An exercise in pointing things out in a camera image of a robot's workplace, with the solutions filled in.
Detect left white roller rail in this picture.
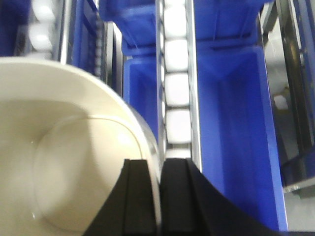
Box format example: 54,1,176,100
26,0,64,61

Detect blue plastic crate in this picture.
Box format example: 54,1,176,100
99,0,158,137
194,0,287,231

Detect stainless steel shelf rack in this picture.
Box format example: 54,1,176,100
259,0,315,193

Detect left blue plastic crate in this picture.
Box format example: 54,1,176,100
99,0,158,137

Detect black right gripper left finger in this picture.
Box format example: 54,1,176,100
83,159,157,236

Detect right blue plastic crate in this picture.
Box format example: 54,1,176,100
194,0,287,231

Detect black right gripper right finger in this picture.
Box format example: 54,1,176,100
160,158,288,236

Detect far left blue crate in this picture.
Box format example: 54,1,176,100
0,0,104,77

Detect white roller conveyor rail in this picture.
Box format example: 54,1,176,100
155,0,202,170

